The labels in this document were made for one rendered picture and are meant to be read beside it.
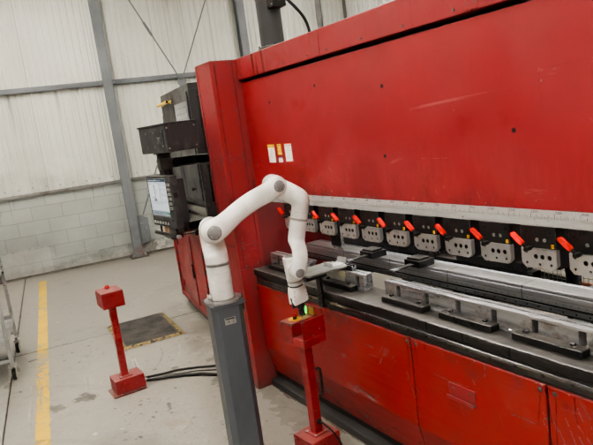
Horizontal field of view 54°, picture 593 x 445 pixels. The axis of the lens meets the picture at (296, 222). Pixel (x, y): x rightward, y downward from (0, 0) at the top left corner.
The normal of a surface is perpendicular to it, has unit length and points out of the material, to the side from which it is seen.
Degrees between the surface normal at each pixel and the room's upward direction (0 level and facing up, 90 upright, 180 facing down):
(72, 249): 90
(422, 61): 90
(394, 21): 90
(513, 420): 90
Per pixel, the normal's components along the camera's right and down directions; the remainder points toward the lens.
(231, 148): 0.52, 0.07
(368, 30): -0.84, 0.20
